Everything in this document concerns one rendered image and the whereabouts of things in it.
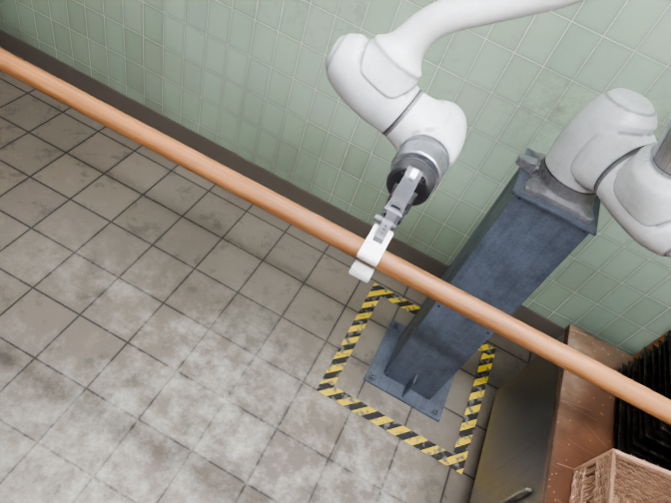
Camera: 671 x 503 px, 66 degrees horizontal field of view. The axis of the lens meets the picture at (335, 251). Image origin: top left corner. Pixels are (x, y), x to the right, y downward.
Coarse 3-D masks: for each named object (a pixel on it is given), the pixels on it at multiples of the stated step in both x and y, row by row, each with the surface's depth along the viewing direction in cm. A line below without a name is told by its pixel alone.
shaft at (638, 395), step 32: (0, 64) 77; (64, 96) 76; (128, 128) 75; (192, 160) 74; (256, 192) 73; (320, 224) 72; (352, 256) 73; (384, 256) 71; (416, 288) 71; (448, 288) 70; (480, 320) 70; (512, 320) 70; (544, 352) 69; (576, 352) 69; (608, 384) 68; (640, 384) 69
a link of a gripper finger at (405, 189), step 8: (408, 168) 77; (408, 176) 76; (416, 176) 76; (400, 184) 75; (408, 184) 76; (416, 184) 76; (400, 192) 74; (408, 192) 75; (392, 200) 73; (400, 200) 73; (408, 200) 74; (384, 208) 72; (400, 208) 73; (400, 216) 72
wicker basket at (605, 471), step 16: (592, 464) 124; (608, 464) 117; (624, 464) 119; (640, 464) 117; (576, 480) 126; (592, 480) 120; (608, 480) 114; (624, 480) 123; (640, 480) 120; (656, 480) 118; (576, 496) 123; (592, 496) 117; (608, 496) 111; (624, 496) 127; (640, 496) 124; (656, 496) 121
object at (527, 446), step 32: (608, 352) 158; (512, 384) 184; (544, 384) 158; (576, 384) 147; (512, 416) 169; (544, 416) 147; (576, 416) 140; (608, 416) 143; (512, 448) 156; (544, 448) 137; (576, 448) 134; (608, 448) 136; (480, 480) 167; (512, 480) 145; (544, 480) 128
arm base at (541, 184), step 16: (528, 160) 129; (544, 160) 127; (544, 176) 126; (528, 192) 126; (544, 192) 125; (560, 192) 124; (576, 192) 122; (560, 208) 125; (576, 208) 124; (592, 208) 127
